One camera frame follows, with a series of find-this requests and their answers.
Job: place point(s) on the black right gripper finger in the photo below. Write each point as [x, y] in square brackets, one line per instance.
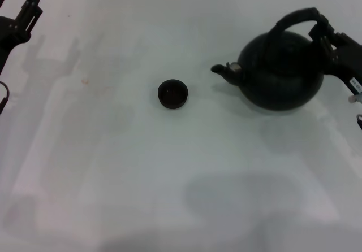
[340, 38]
[325, 34]

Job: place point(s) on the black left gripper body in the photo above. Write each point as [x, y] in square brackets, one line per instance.
[8, 34]

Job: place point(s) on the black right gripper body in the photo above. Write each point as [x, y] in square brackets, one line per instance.
[348, 62]

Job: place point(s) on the small black teacup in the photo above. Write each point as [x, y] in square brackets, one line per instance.
[173, 93]

